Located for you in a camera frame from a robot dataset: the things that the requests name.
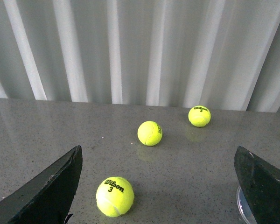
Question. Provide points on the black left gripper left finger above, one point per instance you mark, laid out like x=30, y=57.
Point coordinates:
x=47, y=198

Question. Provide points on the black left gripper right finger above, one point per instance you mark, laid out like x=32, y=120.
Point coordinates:
x=260, y=183

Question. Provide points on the Wilson tennis ball can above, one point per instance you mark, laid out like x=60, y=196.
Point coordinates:
x=244, y=208

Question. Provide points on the near Wilson tennis ball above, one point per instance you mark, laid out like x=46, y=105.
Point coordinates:
x=115, y=196

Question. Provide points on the wilson tennis ball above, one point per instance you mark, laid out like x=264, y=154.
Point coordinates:
x=199, y=116
x=115, y=196

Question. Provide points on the far Wilson tennis ball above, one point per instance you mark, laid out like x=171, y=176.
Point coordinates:
x=199, y=116

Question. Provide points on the middle yellow tennis ball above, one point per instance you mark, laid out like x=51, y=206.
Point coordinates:
x=149, y=133

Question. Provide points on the white pleated curtain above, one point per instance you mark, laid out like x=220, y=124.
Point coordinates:
x=223, y=54

